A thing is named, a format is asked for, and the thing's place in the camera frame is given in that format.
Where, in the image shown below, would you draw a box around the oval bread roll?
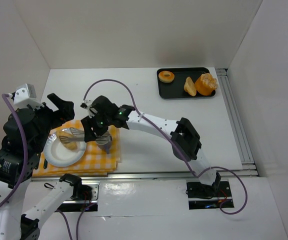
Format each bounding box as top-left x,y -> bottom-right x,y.
58,134 -> 78,151

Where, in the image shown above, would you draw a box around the stainless steel serving tongs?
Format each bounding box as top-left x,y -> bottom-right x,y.
68,127 -> 113,142

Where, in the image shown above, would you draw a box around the aluminium side rail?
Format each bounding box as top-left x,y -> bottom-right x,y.
215,68 -> 259,178

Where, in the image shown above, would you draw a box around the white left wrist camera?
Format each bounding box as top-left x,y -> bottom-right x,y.
11,83 -> 44,110

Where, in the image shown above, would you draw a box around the purple ceramic mug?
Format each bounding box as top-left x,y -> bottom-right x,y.
95,139 -> 113,154

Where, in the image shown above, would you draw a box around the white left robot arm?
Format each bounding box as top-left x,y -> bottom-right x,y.
0,93 -> 92,240

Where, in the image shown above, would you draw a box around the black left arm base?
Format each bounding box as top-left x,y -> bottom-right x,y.
58,183 -> 100,213

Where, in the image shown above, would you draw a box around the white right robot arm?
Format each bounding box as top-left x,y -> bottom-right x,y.
80,95 -> 221,192

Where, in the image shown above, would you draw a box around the white ceramic plate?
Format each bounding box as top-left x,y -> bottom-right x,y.
43,132 -> 87,168

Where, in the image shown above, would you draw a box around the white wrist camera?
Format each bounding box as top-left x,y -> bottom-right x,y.
11,83 -> 44,110
80,100 -> 98,119

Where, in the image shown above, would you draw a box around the aluminium front rail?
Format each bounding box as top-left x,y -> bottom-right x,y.
31,170 -> 210,181

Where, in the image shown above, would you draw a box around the dark cutlery handle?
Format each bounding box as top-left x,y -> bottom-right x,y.
43,159 -> 48,169

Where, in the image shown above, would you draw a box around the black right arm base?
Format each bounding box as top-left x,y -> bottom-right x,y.
185,181 -> 234,210

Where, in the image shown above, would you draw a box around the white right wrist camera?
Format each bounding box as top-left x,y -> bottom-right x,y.
80,100 -> 98,119

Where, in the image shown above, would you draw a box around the ring donut bread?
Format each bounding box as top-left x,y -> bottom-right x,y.
158,71 -> 175,83

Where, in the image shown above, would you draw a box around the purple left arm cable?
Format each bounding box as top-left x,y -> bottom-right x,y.
0,92 -> 29,218

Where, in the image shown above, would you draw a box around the black food tray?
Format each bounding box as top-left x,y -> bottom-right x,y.
156,67 -> 216,100

